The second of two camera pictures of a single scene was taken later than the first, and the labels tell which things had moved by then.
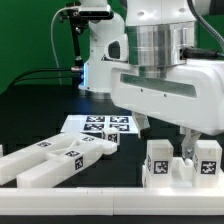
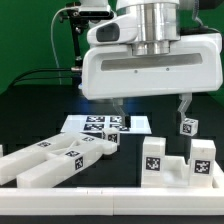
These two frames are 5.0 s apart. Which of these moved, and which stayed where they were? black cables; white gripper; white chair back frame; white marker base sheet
Moved: white gripper
Stayed: white chair back frame; white marker base sheet; black cables
